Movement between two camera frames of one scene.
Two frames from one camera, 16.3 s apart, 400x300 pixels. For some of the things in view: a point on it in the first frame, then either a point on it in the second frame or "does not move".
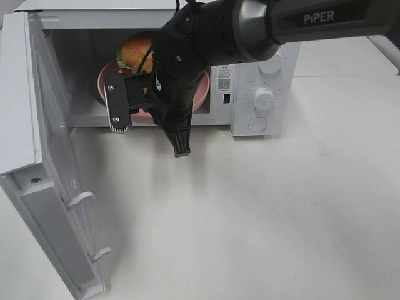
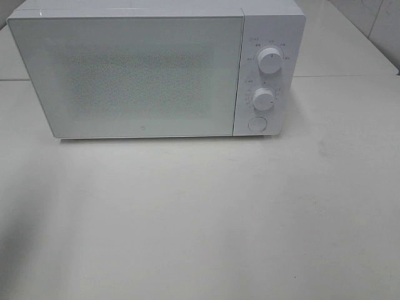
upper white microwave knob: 272,65 does not move
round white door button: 257,124 does not move
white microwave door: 37,160 -> 114,76
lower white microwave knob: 264,99 does not move
